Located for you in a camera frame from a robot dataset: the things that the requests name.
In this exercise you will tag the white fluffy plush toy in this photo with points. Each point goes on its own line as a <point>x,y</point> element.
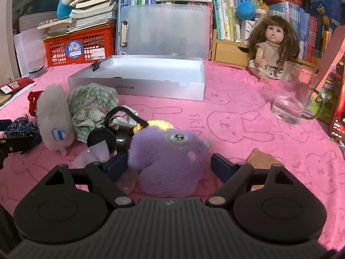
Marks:
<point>51,113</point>

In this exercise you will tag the brown haired baby doll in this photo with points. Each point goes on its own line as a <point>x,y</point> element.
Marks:
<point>272,48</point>

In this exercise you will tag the white shallow cardboard box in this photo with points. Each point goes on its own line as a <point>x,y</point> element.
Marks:
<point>151,86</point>

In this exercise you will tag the red envelope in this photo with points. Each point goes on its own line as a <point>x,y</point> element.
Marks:
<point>16,85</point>

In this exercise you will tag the clear glass mug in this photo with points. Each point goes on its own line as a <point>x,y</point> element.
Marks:
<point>291,105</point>

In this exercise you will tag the brown cardboard piece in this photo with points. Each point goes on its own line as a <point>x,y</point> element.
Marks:
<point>264,157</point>

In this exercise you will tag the blue cat plush toy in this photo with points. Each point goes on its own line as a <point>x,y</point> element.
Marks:
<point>63,5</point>

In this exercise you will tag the translucent plastic clipboard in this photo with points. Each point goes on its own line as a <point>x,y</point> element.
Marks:
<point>167,32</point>

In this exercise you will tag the row of thin picture books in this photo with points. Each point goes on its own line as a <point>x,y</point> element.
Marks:
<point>226,13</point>

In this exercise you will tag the red plastic crate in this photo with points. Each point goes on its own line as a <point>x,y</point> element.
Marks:
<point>80,54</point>

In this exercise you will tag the stack of worn books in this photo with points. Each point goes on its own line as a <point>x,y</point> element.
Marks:
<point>91,13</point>

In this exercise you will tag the red crochet piece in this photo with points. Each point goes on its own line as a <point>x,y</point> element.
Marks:
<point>32,102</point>

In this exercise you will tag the blue cardboard box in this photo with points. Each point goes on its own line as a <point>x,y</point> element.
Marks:
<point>323,2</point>

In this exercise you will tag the row of blue spined books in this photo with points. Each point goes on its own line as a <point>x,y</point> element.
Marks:
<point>296,24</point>

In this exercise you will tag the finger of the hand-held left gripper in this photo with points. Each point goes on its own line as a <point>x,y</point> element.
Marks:
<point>16,143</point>

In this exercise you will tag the green checked doll dress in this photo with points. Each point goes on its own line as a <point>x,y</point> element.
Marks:
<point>91,97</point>

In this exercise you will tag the pink toy box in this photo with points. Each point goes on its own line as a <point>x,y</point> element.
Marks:
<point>334,72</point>

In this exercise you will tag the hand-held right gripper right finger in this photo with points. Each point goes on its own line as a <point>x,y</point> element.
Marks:
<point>222,167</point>

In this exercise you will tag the dark blue patterned cloth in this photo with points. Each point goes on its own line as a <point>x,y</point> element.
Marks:
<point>18,126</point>

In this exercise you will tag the pale lilac fabric piece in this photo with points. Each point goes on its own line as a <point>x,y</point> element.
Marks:
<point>91,153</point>

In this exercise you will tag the purple fuzzy hat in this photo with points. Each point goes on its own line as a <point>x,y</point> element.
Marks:
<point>167,167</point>

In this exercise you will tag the white paper sheet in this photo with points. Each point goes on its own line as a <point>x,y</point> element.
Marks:
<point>29,54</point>

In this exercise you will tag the pink rabbit print blanket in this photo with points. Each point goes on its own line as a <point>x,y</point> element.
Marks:
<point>242,140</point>

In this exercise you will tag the wooden desk organizer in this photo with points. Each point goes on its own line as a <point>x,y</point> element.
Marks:
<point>229,50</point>

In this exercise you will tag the black mouse ear headband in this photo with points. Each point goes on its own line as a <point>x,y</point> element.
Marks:
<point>99,137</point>

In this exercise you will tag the yellow red crochet scarf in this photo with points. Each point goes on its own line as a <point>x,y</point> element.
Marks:
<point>159,124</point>

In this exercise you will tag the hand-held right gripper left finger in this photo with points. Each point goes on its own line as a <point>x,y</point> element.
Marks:
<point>117,167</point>

